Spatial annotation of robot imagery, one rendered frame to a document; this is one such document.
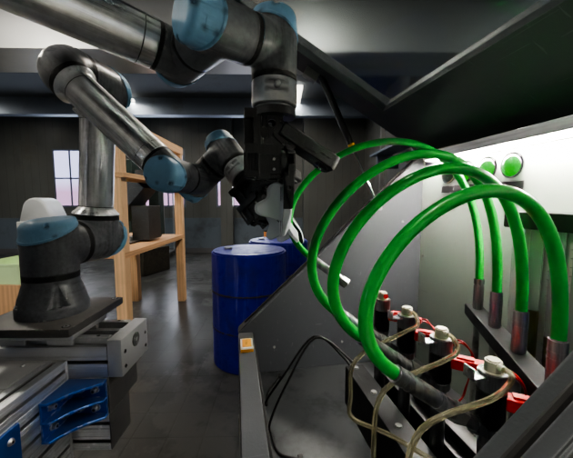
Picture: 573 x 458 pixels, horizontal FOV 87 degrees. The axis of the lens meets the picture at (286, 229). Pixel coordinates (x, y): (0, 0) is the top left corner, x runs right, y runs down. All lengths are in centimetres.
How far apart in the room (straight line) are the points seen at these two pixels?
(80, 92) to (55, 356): 59
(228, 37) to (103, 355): 71
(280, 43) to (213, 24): 11
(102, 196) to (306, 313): 65
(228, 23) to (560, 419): 53
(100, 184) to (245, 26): 62
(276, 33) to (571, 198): 54
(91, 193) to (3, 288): 253
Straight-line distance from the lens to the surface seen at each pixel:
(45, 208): 733
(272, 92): 51
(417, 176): 40
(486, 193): 35
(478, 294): 70
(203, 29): 48
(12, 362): 97
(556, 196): 70
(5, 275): 344
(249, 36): 51
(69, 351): 89
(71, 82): 86
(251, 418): 59
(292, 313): 88
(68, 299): 89
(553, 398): 33
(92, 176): 97
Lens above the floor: 131
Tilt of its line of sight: 5 degrees down
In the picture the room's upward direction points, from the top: straight up
